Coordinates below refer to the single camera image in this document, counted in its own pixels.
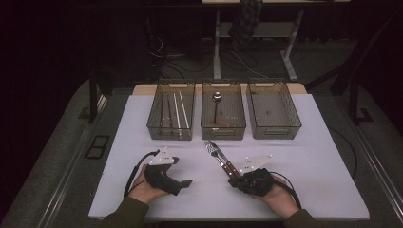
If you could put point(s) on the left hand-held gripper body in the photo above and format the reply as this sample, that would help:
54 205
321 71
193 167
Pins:
160 179

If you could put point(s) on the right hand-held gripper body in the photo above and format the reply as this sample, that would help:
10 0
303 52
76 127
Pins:
255 183

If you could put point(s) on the white chopstick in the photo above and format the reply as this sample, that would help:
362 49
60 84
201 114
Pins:
177 110
184 109

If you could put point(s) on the smoky clear plastic bin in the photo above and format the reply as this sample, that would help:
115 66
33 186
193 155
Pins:
155 110
231 107
272 110

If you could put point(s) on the small wooden spoon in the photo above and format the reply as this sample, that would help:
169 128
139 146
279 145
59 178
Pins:
225 123

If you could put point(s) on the metal spoon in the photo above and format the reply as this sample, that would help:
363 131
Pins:
216 96

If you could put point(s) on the person's left hand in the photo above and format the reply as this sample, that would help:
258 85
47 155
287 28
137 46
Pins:
142 191

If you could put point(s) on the person's right hand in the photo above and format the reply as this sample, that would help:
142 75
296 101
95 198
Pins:
280 199

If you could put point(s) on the white table cover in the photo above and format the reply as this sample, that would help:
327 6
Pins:
202 202

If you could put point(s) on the black metal stand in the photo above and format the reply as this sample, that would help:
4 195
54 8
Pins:
92 101
353 101

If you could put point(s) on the white-legged background desk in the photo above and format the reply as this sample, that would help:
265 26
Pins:
217 47

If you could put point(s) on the dark patterned hanging cloth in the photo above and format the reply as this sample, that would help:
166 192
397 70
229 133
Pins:
245 22

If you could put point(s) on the metal floor rail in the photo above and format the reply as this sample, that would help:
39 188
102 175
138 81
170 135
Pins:
72 164
380 164

